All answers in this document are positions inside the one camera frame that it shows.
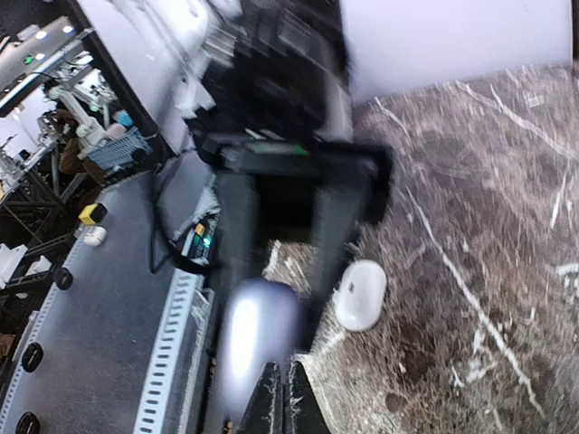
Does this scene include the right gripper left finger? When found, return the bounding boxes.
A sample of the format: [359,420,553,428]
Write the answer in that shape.
[237,363,283,434]

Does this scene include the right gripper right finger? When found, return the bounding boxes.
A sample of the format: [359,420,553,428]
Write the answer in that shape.
[284,361,330,434]

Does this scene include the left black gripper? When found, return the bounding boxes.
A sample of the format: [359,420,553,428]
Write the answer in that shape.
[198,133,394,352]

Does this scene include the purple blue charging case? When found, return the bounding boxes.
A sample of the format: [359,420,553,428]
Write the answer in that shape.
[216,278,304,422]

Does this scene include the white charging case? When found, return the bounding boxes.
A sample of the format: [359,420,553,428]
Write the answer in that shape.
[332,259,387,332]

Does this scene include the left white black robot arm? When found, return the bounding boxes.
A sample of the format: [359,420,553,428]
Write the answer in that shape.
[115,1,394,351]

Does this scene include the light blue plastic basket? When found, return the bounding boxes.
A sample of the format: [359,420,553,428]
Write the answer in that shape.
[86,127,152,172]

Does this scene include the yellow black small block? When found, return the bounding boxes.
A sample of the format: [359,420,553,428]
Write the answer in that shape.
[79,203,108,226]

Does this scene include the white slotted cable duct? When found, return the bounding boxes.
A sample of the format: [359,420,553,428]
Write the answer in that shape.
[133,270,210,433]

